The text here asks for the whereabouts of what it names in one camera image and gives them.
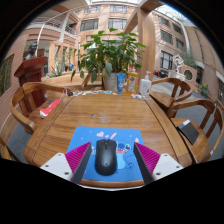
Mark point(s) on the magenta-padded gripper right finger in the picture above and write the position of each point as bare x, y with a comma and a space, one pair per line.
148, 158

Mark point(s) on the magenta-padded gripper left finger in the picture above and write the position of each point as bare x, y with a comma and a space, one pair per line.
77, 158

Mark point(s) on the black computer mouse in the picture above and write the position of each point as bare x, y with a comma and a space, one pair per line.
105, 158

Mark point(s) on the blue cartoon mouse pad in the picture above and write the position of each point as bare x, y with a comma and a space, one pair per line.
86, 136

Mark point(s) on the black notebook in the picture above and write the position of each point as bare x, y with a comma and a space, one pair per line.
188, 131

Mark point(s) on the red paper bag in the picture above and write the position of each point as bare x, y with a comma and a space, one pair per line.
50, 109

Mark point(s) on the small black round object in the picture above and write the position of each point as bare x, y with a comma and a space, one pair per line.
70, 94

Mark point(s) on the white pump bottle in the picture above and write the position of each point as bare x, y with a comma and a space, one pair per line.
145, 87

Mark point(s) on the blue tube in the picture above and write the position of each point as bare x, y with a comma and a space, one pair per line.
120, 83

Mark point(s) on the white figure sculpture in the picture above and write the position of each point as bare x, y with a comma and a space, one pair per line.
178, 63

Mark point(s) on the potted green leafy plant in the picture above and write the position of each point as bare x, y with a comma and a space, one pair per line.
106, 53

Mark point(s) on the dark bust statue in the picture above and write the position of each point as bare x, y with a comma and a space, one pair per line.
30, 51

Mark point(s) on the red-brown wooden pedestal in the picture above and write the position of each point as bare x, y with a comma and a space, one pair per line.
31, 71

